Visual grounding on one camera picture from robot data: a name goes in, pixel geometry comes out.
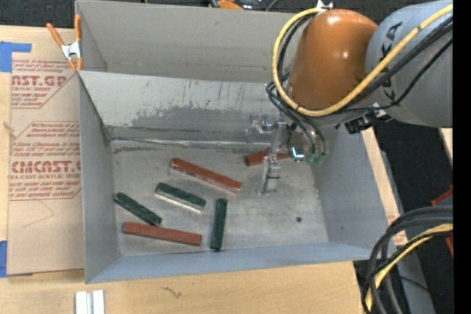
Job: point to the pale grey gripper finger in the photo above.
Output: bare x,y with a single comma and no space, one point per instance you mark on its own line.
276,174
265,176

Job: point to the dark green flat block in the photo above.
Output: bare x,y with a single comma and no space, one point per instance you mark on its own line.
219,224
180,196
137,209

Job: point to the red-brown flat block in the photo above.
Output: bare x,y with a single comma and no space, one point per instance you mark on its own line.
206,174
162,233
257,158

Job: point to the brown cardboard board, red print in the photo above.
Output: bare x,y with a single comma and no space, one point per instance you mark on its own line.
44,217

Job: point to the grey metal bin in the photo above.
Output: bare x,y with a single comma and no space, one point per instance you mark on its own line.
257,220

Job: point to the black cylinder on white bracket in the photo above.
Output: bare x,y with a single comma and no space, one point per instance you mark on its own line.
358,123

